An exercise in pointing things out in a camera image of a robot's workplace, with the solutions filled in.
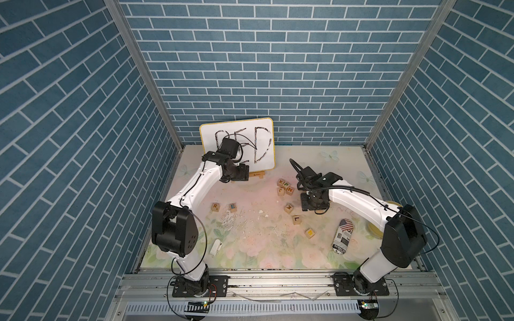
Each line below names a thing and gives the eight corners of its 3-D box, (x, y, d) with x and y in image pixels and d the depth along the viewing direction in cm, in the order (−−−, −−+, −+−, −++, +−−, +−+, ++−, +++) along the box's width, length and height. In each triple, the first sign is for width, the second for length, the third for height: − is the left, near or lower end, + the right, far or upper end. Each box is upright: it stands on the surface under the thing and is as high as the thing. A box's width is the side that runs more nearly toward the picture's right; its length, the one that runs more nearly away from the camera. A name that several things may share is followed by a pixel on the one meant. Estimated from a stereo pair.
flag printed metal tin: (330, 250, 84) (332, 248, 81) (340, 219, 93) (342, 216, 91) (343, 257, 82) (346, 255, 80) (352, 225, 91) (355, 222, 89)
